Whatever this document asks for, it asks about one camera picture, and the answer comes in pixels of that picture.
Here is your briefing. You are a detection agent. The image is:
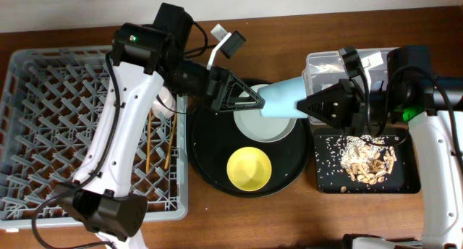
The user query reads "pink plastic cup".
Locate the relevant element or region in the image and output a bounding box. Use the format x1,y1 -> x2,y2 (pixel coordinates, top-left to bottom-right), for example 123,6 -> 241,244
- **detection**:
151,87 -> 177,119

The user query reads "grey-white round plate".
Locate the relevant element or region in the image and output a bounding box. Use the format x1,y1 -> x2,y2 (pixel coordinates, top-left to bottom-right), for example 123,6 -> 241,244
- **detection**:
233,98 -> 297,143

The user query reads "food scraps pile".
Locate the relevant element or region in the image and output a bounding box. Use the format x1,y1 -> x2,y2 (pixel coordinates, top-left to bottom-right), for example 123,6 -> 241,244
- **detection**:
341,136 -> 397,185

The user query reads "blue plastic cup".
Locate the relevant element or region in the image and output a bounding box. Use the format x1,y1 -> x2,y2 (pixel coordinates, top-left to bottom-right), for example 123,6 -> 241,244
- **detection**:
258,76 -> 308,119

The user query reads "wooden chopstick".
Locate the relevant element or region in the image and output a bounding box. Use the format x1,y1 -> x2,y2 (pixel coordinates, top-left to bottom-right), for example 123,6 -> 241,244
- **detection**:
164,114 -> 178,170
145,109 -> 153,174

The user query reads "yellow bowl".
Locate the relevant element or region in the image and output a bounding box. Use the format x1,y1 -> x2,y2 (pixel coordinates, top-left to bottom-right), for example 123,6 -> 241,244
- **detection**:
226,147 -> 272,193

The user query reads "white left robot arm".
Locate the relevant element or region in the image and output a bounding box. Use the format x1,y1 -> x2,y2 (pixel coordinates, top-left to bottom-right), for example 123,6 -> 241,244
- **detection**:
47,3 -> 265,248

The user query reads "clear plastic waste bin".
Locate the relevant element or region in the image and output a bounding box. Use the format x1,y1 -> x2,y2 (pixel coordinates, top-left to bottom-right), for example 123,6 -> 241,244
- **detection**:
303,48 -> 392,124

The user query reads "grey plastic dishwasher rack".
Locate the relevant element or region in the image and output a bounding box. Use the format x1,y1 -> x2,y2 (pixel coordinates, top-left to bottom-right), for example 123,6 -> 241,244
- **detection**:
1,46 -> 188,230

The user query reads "round black tray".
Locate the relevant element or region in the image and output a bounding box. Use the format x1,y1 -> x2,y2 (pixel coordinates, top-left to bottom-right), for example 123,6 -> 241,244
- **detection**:
187,105 -> 313,198

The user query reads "black rectangular tray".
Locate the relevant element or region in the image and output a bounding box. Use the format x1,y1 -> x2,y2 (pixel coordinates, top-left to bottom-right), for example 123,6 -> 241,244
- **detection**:
314,127 -> 421,194

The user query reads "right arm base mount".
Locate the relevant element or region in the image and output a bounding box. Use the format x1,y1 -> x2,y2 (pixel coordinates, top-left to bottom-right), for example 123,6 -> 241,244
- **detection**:
341,234 -> 422,249

